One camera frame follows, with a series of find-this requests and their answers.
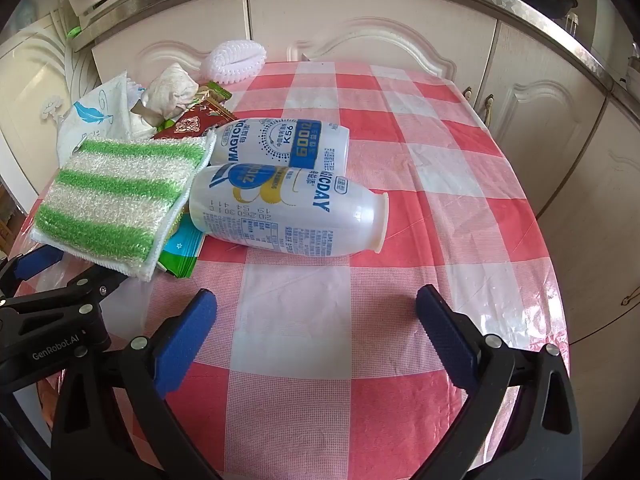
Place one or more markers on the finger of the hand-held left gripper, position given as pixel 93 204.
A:
pixel 95 287
pixel 35 262

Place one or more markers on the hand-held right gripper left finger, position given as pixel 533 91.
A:
pixel 187 342

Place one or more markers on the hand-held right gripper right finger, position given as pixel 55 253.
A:
pixel 445 335

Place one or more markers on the colourful snack wrapper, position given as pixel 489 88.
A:
pixel 115 200

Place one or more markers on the white plastic bottle yellow print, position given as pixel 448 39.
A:
pixel 280 210

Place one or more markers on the white tissue packet feather print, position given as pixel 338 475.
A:
pixel 95 110

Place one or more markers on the white tissue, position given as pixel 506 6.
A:
pixel 167 92

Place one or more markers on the white plastic bottle blue label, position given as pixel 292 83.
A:
pixel 280 142

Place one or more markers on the green floral packet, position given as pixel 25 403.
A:
pixel 180 255

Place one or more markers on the glass door white floral print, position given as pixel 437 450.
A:
pixel 30 85

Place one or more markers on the red white checkered tablecloth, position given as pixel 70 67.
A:
pixel 400 160

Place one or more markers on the red snack wrapper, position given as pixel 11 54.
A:
pixel 192 122

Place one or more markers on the white cabinet door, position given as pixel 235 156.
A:
pixel 375 10
pixel 545 110
pixel 175 20
pixel 600 185

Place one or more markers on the green snack wrapper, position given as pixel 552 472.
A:
pixel 215 94

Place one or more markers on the small green clip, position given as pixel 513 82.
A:
pixel 75 32

